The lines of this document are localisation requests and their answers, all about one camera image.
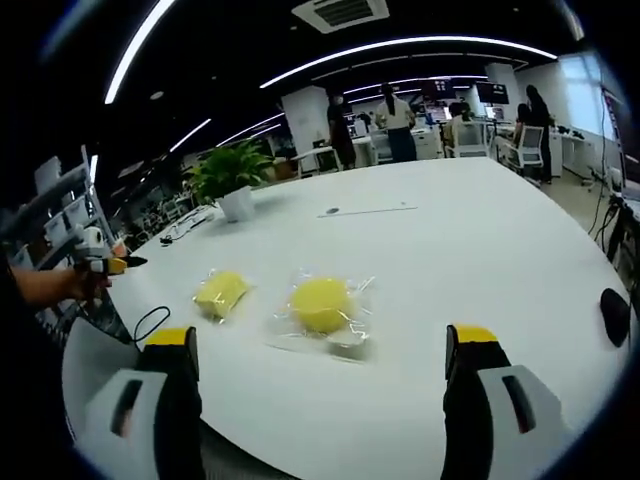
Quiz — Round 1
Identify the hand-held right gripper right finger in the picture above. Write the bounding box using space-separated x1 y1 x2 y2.
439 323 576 480

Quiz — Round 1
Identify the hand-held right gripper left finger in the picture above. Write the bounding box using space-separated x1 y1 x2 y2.
74 325 206 480

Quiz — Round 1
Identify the rectangular yellow silicone block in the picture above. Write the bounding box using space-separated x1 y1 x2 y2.
193 270 251 322

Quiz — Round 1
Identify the round yellow silicone block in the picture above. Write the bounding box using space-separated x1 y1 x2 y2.
290 277 352 337

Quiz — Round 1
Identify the person's left hand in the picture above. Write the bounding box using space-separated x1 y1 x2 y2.
68 267 114 302

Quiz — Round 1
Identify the storage shelf with bins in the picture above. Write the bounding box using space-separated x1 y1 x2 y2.
0 144 117 281

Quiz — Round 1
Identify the black computer mouse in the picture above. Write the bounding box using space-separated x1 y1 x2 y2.
599 287 632 349

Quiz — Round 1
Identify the green potted plant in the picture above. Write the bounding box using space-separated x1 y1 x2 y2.
186 139 277 224

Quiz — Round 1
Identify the round yellow sponge in wrap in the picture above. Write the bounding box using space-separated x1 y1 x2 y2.
266 267 377 362

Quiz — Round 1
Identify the long ceiling light strip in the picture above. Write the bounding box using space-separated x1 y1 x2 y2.
103 0 180 105
259 35 560 91

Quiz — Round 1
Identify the white office chair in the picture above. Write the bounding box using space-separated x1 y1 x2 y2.
455 121 491 159
501 124 547 180

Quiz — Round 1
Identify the dark monitor screen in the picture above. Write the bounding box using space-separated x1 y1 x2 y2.
474 82 512 106

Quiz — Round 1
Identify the ceiling air vent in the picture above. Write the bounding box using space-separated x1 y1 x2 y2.
291 0 392 35

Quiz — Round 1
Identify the black cable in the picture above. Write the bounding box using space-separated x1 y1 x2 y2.
131 305 172 344

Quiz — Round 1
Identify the white cable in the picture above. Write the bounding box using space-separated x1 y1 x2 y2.
159 213 214 246

